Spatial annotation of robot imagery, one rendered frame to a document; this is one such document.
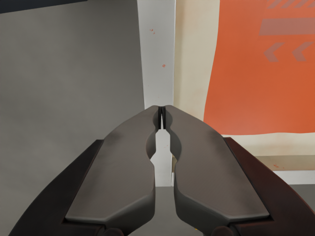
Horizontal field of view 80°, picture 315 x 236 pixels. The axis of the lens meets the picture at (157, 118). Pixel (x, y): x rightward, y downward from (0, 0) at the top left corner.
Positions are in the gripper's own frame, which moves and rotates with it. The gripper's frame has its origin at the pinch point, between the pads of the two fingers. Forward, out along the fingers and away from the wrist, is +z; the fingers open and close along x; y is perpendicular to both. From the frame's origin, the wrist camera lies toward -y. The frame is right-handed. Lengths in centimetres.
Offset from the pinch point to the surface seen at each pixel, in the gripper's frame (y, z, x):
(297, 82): 4.3, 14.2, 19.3
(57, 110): 63, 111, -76
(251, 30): -2.7, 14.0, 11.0
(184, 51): -0.4, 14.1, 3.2
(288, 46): -0.7, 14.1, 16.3
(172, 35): -2.8, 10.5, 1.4
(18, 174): 133, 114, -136
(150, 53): -1.1, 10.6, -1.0
